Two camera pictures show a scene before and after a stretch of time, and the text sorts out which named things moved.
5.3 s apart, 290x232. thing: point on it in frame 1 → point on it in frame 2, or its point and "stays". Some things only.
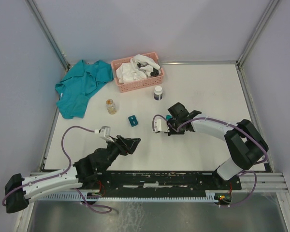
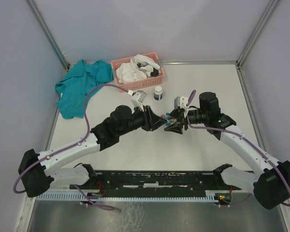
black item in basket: (155, 73) stays
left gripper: (123, 149) → (149, 117)
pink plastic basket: (140, 84) stays
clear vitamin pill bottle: (111, 107) → (168, 119)
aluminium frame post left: (49, 34) stays
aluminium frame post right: (273, 3) stays
